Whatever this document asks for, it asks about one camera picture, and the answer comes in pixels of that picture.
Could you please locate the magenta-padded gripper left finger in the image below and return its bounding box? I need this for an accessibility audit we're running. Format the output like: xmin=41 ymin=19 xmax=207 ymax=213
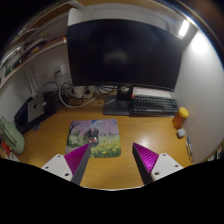
xmin=40 ymin=143 xmax=92 ymax=186

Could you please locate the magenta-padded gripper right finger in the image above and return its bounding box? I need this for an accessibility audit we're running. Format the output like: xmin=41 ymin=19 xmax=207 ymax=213
xmin=132 ymin=142 xmax=185 ymax=185

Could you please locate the transparent computer mouse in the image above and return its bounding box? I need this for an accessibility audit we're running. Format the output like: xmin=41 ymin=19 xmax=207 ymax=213
xmin=83 ymin=127 xmax=100 ymax=147

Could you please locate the floral print mouse pad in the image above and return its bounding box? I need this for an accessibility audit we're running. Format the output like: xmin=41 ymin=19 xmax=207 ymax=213
xmin=64 ymin=119 xmax=122 ymax=159

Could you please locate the small grey earbuds case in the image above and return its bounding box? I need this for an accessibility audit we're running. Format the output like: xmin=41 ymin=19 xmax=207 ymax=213
xmin=176 ymin=128 xmax=187 ymax=139

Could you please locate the orange jar with yellow lid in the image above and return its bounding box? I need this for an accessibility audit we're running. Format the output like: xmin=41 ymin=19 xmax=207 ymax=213
xmin=172 ymin=106 xmax=190 ymax=130

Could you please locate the pale green bag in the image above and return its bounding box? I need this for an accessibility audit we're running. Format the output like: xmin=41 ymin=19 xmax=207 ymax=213
xmin=0 ymin=115 xmax=26 ymax=155

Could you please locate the dark mechanical keyboard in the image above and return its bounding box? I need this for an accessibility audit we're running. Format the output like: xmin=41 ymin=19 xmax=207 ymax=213
xmin=129 ymin=94 xmax=179 ymax=117

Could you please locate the black desktop stand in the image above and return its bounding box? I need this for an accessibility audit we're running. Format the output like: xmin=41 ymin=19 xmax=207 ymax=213
xmin=13 ymin=91 xmax=58 ymax=134

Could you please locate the silver mini computer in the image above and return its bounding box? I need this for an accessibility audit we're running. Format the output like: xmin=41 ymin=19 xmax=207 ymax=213
xmin=27 ymin=94 xmax=46 ymax=123

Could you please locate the white power strip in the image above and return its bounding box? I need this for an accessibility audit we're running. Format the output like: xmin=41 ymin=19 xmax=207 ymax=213
xmin=71 ymin=85 xmax=96 ymax=100

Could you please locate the black computer monitor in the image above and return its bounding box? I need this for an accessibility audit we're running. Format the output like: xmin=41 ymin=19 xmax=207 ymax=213
xmin=66 ymin=18 xmax=185 ymax=117

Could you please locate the white tube lamp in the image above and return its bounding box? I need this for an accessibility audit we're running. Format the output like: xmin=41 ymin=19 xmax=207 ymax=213
xmin=178 ymin=19 xmax=190 ymax=38

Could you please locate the white cable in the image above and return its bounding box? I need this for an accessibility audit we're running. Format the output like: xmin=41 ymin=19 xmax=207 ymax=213
xmin=58 ymin=81 xmax=116 ymax=109

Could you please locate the black cable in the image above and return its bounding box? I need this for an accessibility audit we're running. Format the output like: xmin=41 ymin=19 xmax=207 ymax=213
xmin=96 ymin=85 xmax=118 ymax=96

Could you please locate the white wall outlet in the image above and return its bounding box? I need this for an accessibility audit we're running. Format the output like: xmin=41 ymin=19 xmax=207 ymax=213
xmin=46 ymin=64 xmax=66 ymax=80

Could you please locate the wooden wall shelf unit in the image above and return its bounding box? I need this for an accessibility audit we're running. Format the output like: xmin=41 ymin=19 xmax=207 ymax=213
xmin=0 ymin=1 xmax=84 ymax=89

